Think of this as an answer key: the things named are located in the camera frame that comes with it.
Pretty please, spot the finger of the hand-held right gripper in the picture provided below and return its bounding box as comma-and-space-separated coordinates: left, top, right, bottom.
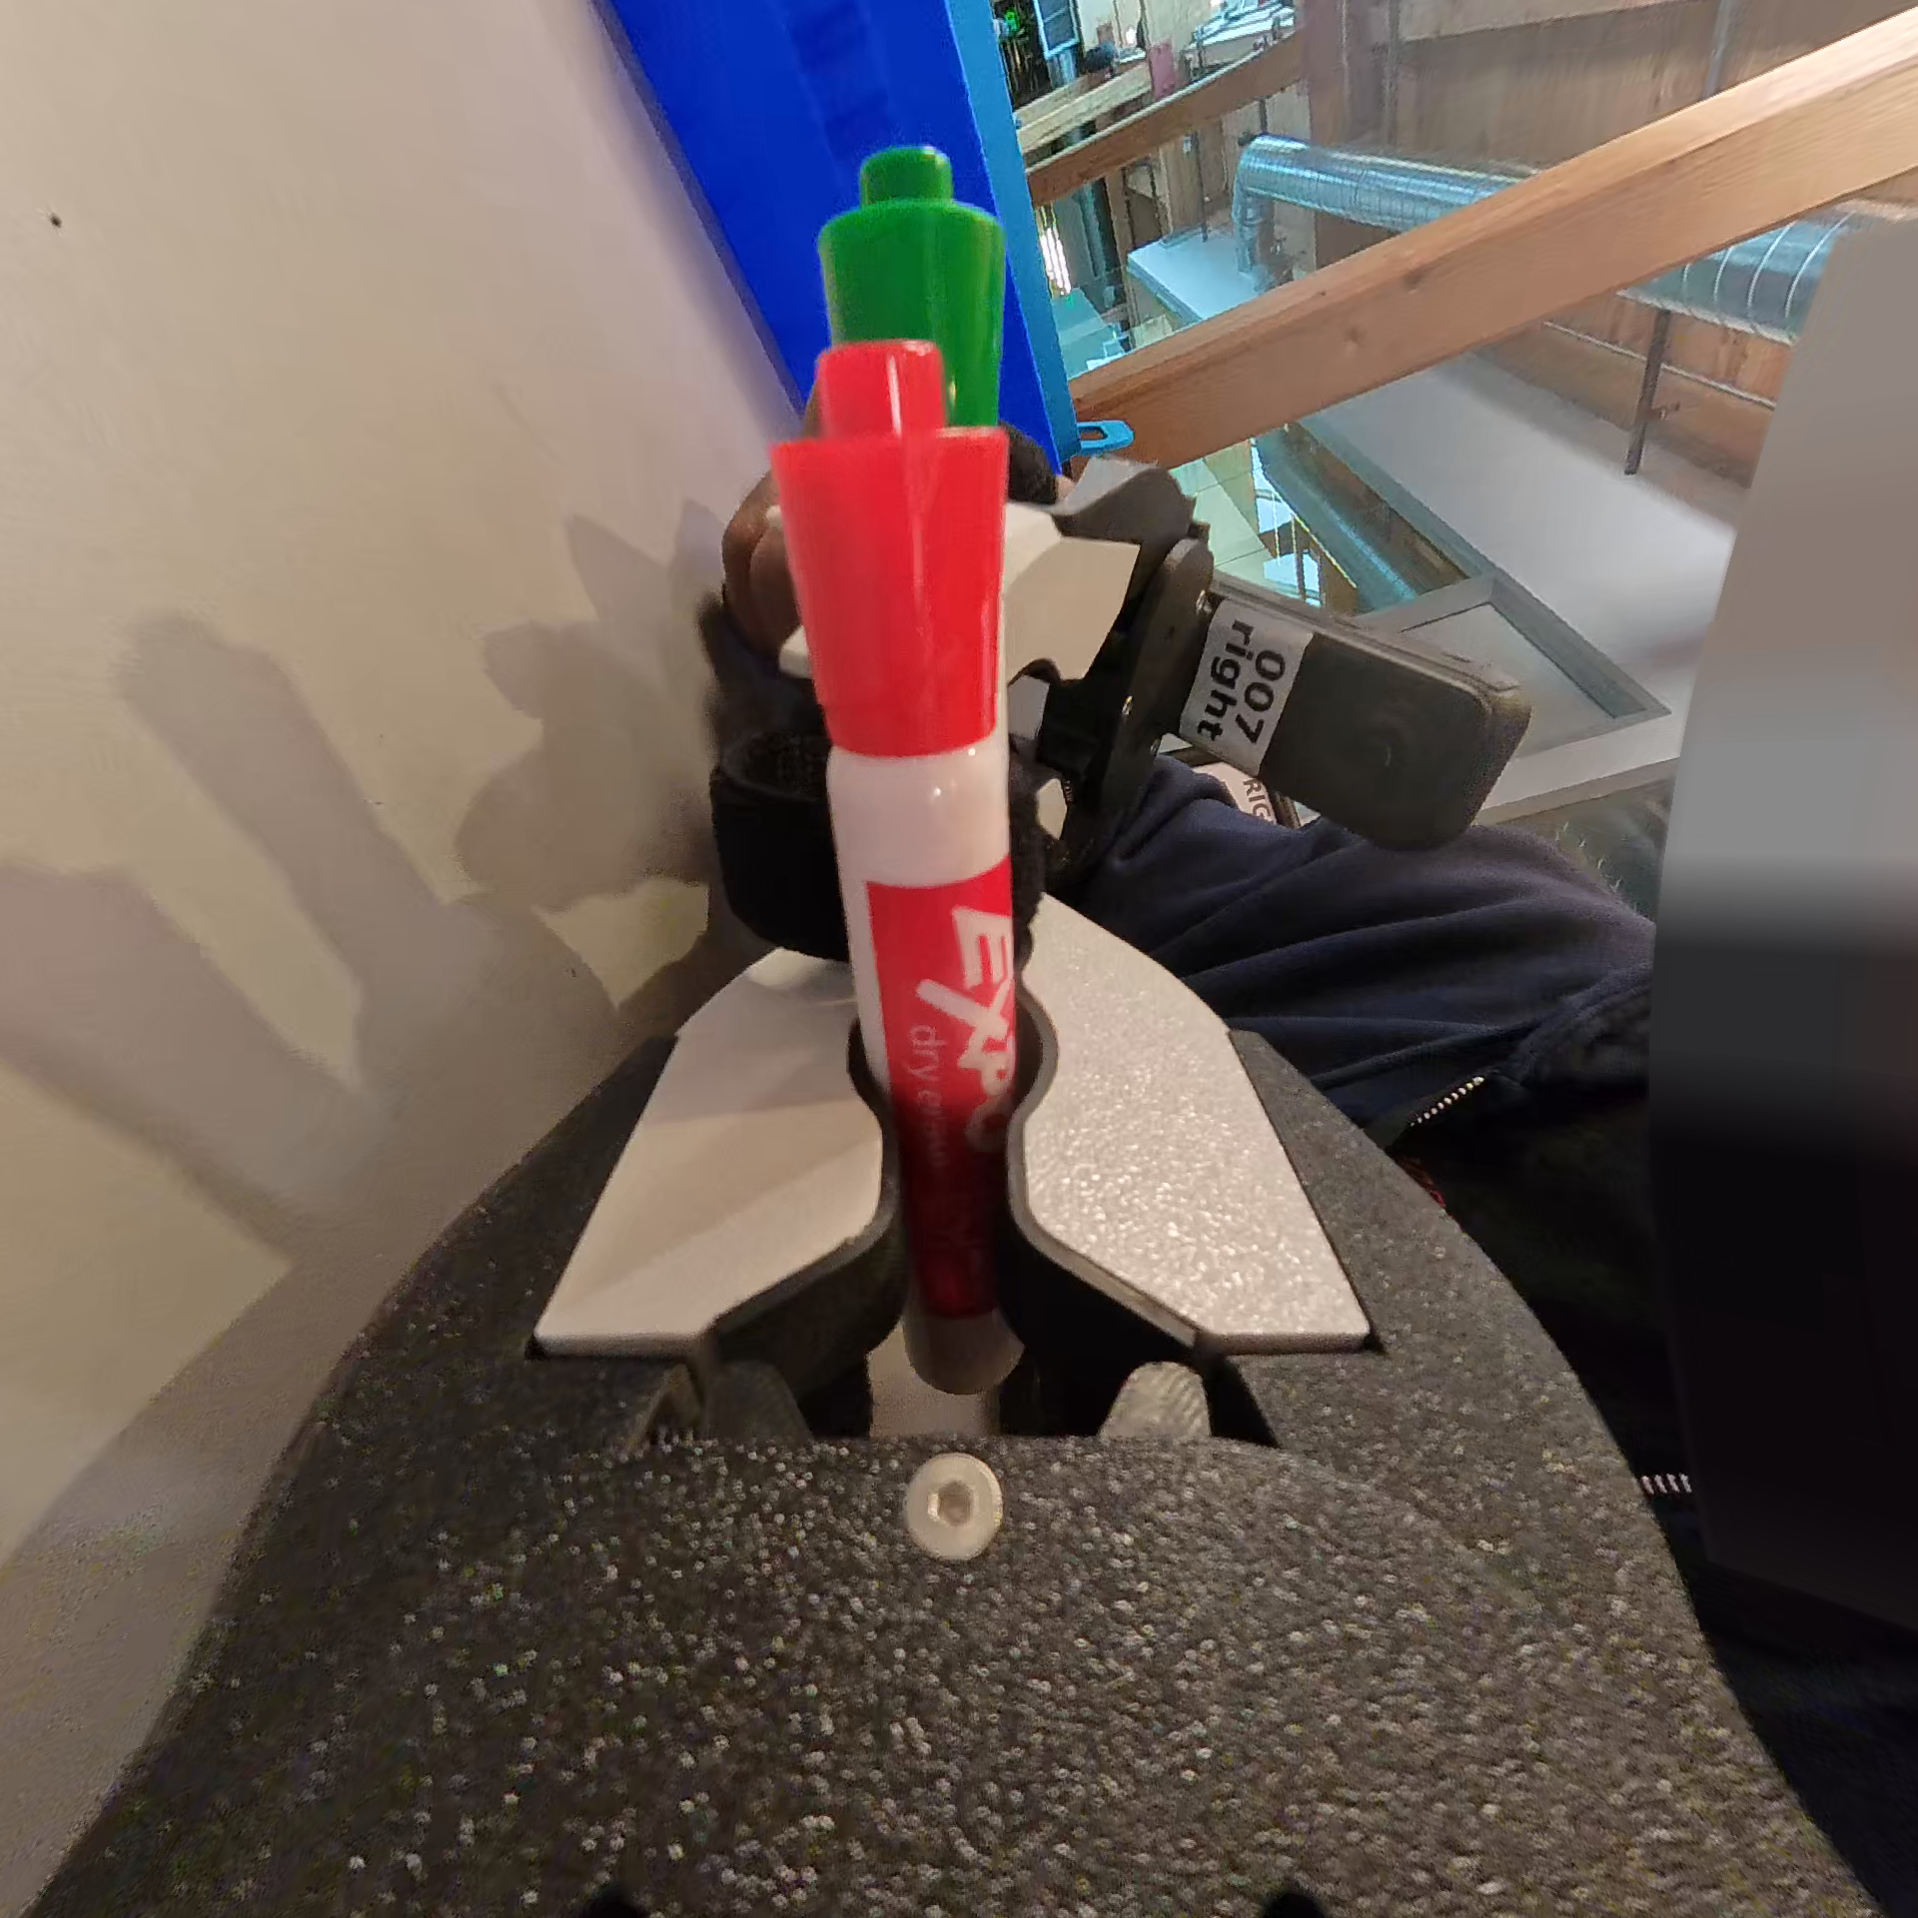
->
1004, 506, 1150, 670

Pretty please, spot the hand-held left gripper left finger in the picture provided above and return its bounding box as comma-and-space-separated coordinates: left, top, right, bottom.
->
536, 959, 911, 1366

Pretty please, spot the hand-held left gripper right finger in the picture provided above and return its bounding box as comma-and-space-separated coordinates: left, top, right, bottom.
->
1004, 915, 1374, 1362

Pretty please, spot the red marker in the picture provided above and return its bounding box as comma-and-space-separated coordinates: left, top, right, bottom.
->
770, 340, 1025, 1398

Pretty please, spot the green marker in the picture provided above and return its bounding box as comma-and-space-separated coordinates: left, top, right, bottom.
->
819, 146, 1014, 440

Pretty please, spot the black velcro strap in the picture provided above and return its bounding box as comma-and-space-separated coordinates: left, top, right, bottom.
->
705, 705, 1053, 968

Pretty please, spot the person's right hand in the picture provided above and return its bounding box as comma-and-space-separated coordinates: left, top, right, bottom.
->
717, 482, 812, 635

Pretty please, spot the large blue plastic bin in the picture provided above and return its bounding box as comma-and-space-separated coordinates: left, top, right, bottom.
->
602, 0, 1077, 471

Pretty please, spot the wooden post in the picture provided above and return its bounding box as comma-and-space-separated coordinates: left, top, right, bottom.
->
1074, 15, 1918, 471

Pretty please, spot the silver air duct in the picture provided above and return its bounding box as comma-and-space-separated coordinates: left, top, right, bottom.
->
1235, 137, 1918, 339

